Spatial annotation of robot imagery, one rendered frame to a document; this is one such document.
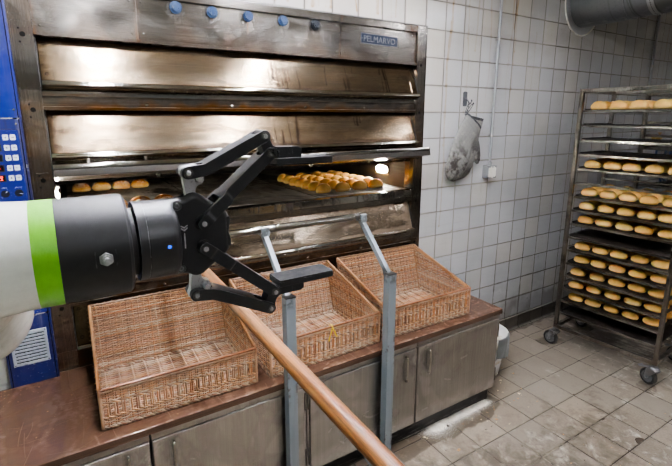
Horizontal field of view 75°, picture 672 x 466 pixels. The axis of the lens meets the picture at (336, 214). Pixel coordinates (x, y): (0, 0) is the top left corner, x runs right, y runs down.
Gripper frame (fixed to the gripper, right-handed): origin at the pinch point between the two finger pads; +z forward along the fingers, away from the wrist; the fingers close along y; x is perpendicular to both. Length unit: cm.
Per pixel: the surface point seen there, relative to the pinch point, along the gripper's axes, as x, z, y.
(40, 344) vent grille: -151, -39, 76
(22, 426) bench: -123, -46, 91
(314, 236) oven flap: -152, 85, 50
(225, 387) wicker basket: -105, 19, 89
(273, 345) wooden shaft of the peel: -26.6, 5.2, 30.6
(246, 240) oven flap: -154, 48, 47
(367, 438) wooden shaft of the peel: 2.6, 5.9, 31.0
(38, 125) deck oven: -155, -30, -9
